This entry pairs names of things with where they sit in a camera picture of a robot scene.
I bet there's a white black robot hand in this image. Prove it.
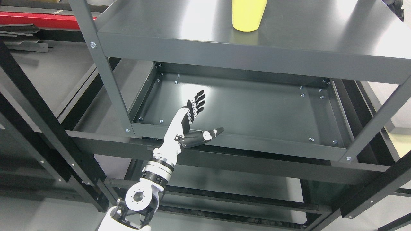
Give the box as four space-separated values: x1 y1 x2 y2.
153 90 224 166

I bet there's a yellow plastic cup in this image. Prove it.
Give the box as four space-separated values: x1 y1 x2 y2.
231 0 268 32

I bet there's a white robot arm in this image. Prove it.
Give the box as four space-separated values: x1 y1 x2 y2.
97 155 177 231

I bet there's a black metal shelf rack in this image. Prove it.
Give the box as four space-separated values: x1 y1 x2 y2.
1 24 410 231

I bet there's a grey metal shelf unit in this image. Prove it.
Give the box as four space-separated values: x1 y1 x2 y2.
69 0 410 166

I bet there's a red metal beam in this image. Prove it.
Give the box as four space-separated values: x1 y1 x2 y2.
0 11 80 30

